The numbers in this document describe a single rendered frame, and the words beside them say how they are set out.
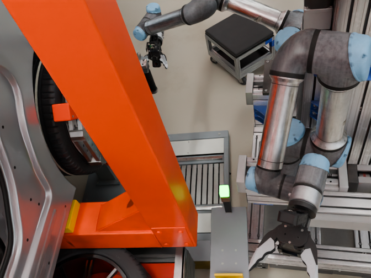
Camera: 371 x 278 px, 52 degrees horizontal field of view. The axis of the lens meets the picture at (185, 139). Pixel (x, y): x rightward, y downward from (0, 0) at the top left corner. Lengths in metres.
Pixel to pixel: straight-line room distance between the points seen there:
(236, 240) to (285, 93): 0.92
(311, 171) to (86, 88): 0.60
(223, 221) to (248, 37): 1.47
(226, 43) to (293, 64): 1.80
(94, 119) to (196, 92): 2.03
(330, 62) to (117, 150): 0.62
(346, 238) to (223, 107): 1.29
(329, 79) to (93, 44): 0.61
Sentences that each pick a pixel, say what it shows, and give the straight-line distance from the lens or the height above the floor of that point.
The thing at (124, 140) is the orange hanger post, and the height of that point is 1.33.
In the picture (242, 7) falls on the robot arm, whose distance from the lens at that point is 1.83.
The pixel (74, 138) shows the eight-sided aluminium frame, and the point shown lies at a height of 0.96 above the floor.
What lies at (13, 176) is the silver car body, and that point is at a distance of 1.46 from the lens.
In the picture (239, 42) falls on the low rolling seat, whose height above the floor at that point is 0.34.
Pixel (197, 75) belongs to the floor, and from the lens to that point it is 3.13.
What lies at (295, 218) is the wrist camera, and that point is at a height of 1.33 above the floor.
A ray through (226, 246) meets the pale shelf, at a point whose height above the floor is 0.45.
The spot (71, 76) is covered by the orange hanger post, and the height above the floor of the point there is 1.58.
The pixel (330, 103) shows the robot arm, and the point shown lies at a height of 1.26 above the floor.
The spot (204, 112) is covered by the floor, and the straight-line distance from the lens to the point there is 2.85.
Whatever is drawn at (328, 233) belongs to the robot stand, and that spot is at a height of 0.21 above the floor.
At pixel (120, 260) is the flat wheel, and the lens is 1.84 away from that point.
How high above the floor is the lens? 2.13
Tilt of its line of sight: 52 degrees down
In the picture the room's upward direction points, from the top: 18 degrees counter-clockwise
